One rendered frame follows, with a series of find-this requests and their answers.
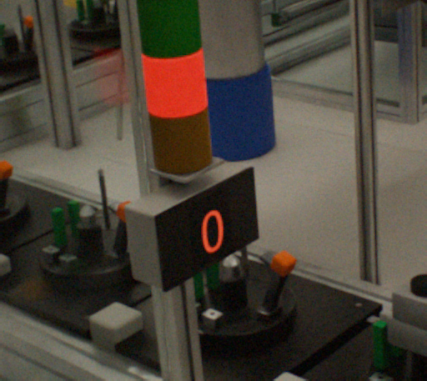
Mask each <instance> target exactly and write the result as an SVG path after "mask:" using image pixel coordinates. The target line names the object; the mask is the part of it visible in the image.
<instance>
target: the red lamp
mask: <svg viewBox="0 0 427 381"><path fill-rule="evenodd" d="M142 57H143V73H144V81H145V89H146V97H147V105H148V112H149V113H151V114H152V115H155V116H158V117H162V118H179V117H185V116H190V115H194V114H196V113H198V112H199V111H201V110H204V109H205V108H206V107H207V106H208V99H207V89H206V79H205V69H204V60H203V49H202V48H201V49H200V50H199V51H198V52H197V53H194V54H192V55H189V56H185V57H181V58H149V57H146V56H144V55H143V54H142Z"/></svg>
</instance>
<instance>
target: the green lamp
mask: <svg viewBox="0 0 427 381"><path fill-rule="evenodd" d="M136 2H137V10H138V25H139V33H140V41H141V49H142V54H143V55H144V56H146V57H149V58H181V57H185V56H189V55H192V54H194V53H197V52H198V51H199V50H200V49H201V48H203V40H201V30H200V21H199V10H198V0H136Z"/></svg>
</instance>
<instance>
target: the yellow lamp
mask: <svg viewBox="0 0 427 381"><path fill-rule="evenodd" d="M148 120H149V129H151V137H152V145H153V160H154V167H155V168H156V169H158V170H159V171H162V172H165V173H191V172H195V171H198V170H201V169H204V168H206V167H207V166H208V165H209V164H210V163H211V162H212V148H211V139H210V129H209V119H208V106H207V107H206V108H205V109H204V110H201V111H199V112H198V113H196V114H194V115H190V116H185V117H179V118H162V117H158V116H155V115H152V114H151V113H148Z"/></svg>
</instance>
